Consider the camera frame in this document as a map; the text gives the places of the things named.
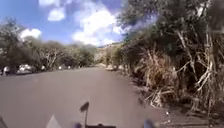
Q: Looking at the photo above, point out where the robot's own part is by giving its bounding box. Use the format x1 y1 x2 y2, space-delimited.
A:
73 122 83 128
79 101 118 128
143 119 156 128

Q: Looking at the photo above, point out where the white car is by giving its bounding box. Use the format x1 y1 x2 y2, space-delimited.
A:
16 64 37 75

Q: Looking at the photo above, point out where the dirt verge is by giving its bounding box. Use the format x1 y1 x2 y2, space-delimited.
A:
133 76 224 128

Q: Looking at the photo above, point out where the row of dense trees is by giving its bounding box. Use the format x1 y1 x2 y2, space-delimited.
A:
113 0 224 114

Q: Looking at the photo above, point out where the row of roadside trees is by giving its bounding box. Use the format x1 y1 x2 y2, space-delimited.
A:
0 18 99 73

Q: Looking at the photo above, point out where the distant hill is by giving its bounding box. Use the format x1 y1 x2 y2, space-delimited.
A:
94 42 123 64

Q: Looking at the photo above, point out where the grey asphalt road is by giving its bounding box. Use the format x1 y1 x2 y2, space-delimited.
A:
0 66 188 128

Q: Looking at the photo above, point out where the vehicle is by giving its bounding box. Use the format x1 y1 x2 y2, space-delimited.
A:
105 64 119 72
1 65 18 76

